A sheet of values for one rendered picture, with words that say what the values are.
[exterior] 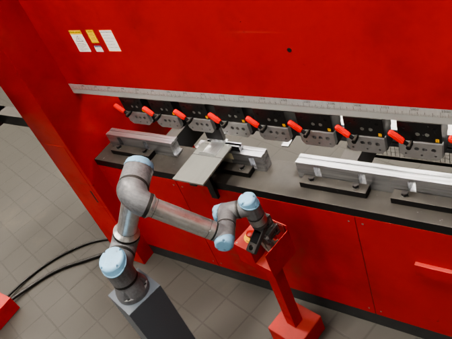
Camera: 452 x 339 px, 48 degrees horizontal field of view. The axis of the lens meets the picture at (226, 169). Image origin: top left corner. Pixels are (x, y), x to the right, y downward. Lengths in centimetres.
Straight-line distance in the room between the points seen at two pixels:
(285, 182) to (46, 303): 207
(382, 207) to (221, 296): 135
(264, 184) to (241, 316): 95
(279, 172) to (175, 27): 81
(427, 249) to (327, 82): 78
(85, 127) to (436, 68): 194
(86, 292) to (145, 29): 201
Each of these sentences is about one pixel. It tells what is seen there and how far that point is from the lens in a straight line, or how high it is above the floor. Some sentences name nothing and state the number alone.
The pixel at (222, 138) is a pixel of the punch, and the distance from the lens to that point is 242.
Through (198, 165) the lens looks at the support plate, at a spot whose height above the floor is 100.
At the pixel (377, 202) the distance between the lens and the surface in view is 214.
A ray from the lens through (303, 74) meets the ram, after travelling 190.
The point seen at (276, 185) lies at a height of 87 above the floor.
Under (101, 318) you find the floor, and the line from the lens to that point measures 342.
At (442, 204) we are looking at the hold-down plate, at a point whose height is 91.
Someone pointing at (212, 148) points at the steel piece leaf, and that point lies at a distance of 244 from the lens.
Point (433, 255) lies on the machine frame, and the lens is 219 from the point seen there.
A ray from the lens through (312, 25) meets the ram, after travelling 177.
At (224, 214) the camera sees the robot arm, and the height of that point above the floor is 106.
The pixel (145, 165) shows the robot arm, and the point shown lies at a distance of 196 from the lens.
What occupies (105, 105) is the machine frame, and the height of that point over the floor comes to 107.
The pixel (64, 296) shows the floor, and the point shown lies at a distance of 371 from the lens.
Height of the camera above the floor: 242
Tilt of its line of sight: 38 degrees down
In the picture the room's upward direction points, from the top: 23 degrees counter-clockwise
